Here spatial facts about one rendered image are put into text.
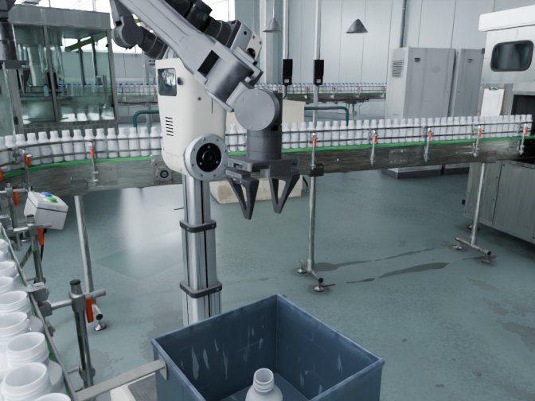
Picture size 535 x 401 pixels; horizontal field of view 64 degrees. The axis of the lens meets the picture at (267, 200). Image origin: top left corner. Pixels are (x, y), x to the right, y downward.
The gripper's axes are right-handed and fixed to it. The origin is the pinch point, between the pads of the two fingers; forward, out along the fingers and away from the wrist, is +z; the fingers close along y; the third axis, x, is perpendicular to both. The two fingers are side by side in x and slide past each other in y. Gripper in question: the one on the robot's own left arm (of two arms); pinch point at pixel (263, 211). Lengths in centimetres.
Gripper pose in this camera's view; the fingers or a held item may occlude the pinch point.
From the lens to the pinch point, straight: 71.8
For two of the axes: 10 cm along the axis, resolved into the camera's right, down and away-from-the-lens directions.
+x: -6.1, -2.2, 7.7
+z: -0.2, 9.7, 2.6
